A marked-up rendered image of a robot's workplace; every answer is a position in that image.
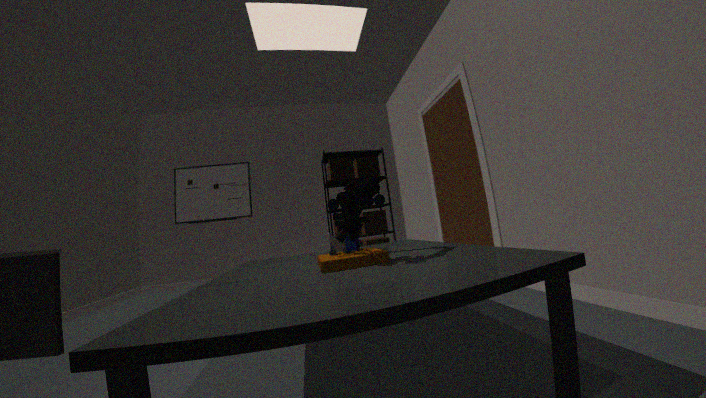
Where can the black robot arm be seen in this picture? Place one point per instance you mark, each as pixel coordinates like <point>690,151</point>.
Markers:
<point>364,189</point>

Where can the orange flat rectangular board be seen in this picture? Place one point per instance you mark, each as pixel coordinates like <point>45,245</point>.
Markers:
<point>333,261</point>

